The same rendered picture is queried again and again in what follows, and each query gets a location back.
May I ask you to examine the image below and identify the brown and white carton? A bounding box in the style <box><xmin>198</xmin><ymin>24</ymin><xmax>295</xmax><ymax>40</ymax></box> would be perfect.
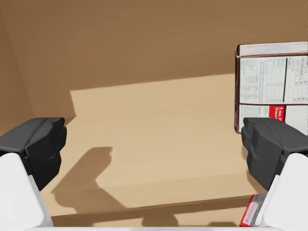
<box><xmin>234</xmin><ymin>41</ymin><xmax>308</xmax><ymax>136</ymax></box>

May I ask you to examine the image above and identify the red and white carton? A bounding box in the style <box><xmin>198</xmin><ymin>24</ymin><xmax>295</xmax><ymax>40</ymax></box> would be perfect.
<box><xmin>239</xmin><ymin>193</ymin><xmax>268</xmax><ymax>228</ymax></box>

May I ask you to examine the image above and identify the pale wooden shelf unit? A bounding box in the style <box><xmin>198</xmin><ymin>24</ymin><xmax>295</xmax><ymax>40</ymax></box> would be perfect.
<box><xmin>0</xmin><ymin>0</ymin><xmax>308</xmax><ymax>228</ymax></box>

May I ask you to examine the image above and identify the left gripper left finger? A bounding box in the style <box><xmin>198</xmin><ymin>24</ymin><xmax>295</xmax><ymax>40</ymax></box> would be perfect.
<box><xmin>0</xmin><ymin>117</ymin><xmax>67</xmax><ymax>229</ymax></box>

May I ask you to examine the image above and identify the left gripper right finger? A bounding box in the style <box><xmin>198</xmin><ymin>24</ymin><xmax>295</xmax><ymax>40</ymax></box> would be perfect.
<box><xmin>241</xmin><ymin>117</ymin><xmax>308</xmax><ymax>229</ymax></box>

